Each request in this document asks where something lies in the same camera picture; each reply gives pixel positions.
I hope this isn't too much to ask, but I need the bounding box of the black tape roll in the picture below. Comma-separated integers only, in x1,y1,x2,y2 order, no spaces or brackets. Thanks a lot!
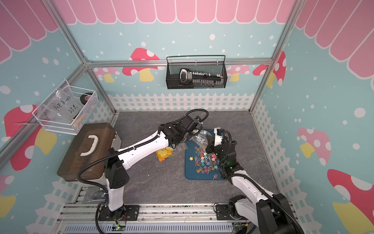
80,93,93,105

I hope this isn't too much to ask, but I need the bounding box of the socket wrench set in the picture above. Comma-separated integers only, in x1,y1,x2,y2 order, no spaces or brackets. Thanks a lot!
179,69,226,88

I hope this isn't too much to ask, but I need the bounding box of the brown toolbox with white handle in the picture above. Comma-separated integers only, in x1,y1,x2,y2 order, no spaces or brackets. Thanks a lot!
57,122,122,182

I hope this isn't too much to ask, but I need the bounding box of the black wire mesh basket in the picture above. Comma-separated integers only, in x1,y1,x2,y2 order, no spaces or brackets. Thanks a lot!
166,55,228,89

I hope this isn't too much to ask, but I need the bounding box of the white wire basket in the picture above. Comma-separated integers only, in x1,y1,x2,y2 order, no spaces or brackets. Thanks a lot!
32,80,99,136

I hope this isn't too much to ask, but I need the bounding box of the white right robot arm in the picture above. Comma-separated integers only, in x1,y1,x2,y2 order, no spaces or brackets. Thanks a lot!
206,139,304,234

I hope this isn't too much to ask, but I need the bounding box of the clear ziploc bag with candies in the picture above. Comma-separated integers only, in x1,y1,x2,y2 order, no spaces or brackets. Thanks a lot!
174,129,215,153

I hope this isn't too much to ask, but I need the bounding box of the yellow duck ziploc bag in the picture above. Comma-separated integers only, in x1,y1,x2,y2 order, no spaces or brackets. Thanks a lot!
156,147,174,162

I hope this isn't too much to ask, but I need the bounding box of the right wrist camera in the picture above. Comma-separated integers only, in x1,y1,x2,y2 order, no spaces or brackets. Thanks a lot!
214,127,225,146

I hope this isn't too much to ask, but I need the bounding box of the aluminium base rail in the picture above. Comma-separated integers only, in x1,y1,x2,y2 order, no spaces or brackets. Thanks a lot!
55,201,302,234

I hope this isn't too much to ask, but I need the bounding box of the teal plastic tray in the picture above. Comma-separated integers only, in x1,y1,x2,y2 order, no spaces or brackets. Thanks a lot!
185,130,222,180

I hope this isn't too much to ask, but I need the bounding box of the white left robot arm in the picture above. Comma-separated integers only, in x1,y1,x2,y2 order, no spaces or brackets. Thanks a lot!
77,110,208,213

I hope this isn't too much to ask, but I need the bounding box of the pile of colourful candies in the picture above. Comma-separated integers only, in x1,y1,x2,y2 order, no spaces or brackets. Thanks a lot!
185,148,221,180

